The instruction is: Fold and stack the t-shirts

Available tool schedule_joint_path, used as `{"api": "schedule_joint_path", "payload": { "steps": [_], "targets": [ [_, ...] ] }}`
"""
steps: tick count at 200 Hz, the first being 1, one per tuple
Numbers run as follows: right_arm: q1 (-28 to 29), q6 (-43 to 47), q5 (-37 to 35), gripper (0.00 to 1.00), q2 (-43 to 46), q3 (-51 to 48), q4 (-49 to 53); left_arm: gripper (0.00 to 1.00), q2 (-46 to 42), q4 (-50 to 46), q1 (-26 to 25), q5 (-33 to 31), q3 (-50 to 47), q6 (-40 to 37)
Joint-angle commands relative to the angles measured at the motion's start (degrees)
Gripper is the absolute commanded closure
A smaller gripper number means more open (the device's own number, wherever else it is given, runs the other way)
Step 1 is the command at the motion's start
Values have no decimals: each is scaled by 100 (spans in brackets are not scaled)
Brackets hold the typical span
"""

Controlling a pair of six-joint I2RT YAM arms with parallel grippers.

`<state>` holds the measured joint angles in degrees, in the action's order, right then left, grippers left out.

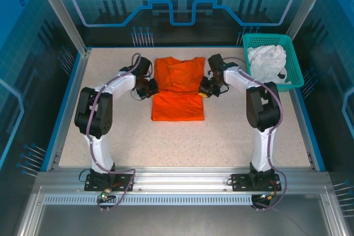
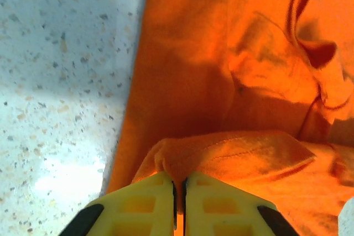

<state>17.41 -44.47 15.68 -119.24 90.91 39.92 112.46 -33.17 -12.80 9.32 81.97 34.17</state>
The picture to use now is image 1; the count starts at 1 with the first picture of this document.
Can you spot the orange t-shirt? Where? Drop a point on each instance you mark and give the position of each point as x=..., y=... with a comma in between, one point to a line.
x=178, y=103

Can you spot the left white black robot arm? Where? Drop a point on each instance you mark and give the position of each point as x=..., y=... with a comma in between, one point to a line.
x=102, y=153

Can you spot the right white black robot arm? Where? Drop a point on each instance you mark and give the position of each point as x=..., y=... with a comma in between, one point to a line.
x=262, y=150

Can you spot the white t-shirt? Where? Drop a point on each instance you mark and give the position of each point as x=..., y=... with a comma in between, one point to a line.
x=265, y=59

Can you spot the teal plastic basket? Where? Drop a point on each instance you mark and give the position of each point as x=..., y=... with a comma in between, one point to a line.
x=293, y=53

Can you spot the connector with green light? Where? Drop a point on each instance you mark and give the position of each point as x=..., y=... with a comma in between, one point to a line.
x=105, y=195
x=266, y=196

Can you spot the aluminium cross rail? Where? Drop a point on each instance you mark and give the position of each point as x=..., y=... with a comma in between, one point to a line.
x=179, y=178

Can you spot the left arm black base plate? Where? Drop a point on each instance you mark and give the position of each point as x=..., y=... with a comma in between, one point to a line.
x=124, y=182

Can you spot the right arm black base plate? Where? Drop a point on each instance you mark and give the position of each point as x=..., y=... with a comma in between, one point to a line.
x=240, y=182

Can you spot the aluminium frame post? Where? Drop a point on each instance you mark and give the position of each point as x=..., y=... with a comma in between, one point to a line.
x=64, y=15
x=308, y=4

